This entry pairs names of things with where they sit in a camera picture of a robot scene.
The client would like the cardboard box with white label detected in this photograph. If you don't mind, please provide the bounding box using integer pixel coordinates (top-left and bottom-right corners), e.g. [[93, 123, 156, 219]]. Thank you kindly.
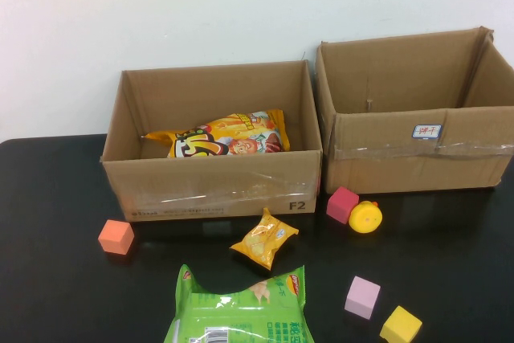
[[314, 26, 514, 195]]

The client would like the orange foam cube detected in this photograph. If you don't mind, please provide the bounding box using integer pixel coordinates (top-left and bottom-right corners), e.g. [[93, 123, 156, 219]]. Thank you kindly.
[[97, 218, 136, 256]]

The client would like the small yellow chip bag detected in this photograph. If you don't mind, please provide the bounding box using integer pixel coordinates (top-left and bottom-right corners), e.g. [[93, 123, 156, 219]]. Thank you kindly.
[[229, 206, 300, 272]]

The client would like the green chip bag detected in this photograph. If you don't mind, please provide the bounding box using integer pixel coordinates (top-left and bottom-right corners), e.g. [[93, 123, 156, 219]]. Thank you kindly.
[[162, 264, 316, 343]]

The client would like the cardboard box with F2 print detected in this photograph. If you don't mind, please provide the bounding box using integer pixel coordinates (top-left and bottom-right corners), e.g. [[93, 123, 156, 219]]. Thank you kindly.
[[99, 59, 324, 223]]

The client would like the pink foam cube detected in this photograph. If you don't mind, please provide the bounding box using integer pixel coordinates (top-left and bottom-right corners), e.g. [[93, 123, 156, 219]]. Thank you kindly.
[[344, 276, 381, 321]]

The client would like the orange cartoon snack bag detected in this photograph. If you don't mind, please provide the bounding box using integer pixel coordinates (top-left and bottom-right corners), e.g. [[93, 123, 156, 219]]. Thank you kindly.
[[143, 108, 291, 159]]

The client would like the red foam cube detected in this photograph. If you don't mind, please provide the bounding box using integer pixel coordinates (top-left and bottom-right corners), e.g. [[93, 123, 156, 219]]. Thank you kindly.
[[325, 186, 361, 225]]

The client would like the white handwritten label sticker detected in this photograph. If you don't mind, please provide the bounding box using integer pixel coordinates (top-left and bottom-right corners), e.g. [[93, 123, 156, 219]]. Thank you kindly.
[[412, 124, 443, 141]]

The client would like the yellow foam cube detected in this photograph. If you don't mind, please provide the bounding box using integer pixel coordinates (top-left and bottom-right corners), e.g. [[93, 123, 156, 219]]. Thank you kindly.
[[379, 304, 423, 343]]

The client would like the yellow rubber duck toy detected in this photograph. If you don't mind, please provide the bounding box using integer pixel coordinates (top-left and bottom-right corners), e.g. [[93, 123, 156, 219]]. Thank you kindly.
[[348, 200, 384, 235]]

